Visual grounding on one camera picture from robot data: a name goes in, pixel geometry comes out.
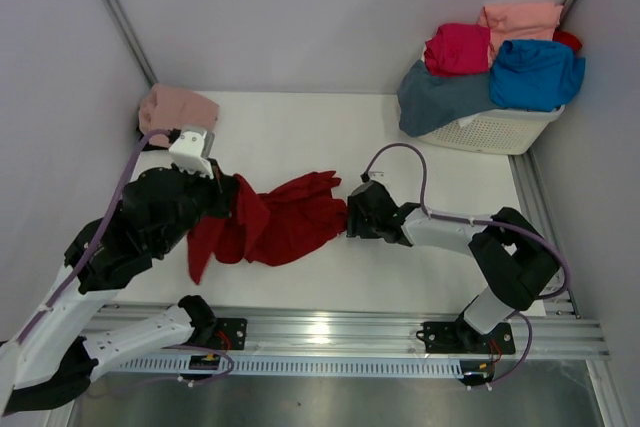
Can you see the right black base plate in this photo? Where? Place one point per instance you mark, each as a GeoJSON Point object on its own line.
{"type": "Point", "coordinates": [457, 337]}

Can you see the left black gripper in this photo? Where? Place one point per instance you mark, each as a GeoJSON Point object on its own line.
{"type": "Point", "coordinates": [221, 187]}

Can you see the salmon pink t-shirt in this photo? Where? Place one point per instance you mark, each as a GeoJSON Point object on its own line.
{"type": "Point", "coordinates": [519, 21]}

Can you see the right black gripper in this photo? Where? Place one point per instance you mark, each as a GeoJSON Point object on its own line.
{"type": "Point", "coordinates": [354, 223]}

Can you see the aluminium mounting rail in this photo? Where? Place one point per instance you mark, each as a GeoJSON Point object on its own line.
{"type": "Point", "coordinates": [308, 333]}

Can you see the left corner aluminium profile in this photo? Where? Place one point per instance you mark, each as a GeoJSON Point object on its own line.
{"type": "Point", "coordinates": [127, 32]}

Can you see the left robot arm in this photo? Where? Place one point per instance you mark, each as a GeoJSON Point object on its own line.
{"type": "Point", "coordinates": [58, 362]}

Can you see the white slotted cable duct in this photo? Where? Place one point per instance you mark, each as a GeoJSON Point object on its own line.
{"type": "Point", "coordinates": [194, 364]}

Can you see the slate blue t-shirt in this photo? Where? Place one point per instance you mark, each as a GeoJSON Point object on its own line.
{"type": "Point", "coordinates": [429, 102]}

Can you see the folded pink t-shirt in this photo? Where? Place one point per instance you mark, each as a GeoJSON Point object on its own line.
{"type": "Point", "coordinates": [169, 108]}

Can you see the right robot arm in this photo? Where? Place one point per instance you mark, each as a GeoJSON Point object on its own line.
{"type": "Point", "coordinates": [515, 261]}

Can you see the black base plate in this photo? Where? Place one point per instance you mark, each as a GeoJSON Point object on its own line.
{"type": "Point", "coordinates": [457, 337]}
{"type": "Point", "coordinates": [229, 334]}

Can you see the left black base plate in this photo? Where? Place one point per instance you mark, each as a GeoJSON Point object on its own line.
{"type": "Point", "coordinates": [229, 334]}

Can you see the magenta t-shirt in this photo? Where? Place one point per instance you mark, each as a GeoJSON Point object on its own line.
{"type": "Point", "coordinates": [458, 49]}

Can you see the white laundry basket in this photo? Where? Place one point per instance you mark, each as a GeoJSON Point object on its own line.
{"type": "Point", "coordinates": [500, 131]}

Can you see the bright red t-shirt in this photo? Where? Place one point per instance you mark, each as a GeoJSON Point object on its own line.
{"type": "Point", "coordinates": [569, 40]}

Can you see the dark red t-shirt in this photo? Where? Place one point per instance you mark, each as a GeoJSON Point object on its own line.
{"type": "Point", "coordinates": [274, 228]}

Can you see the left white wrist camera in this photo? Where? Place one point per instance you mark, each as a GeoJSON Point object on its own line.
{"type": "Point", "coordinates": [190, 151]}

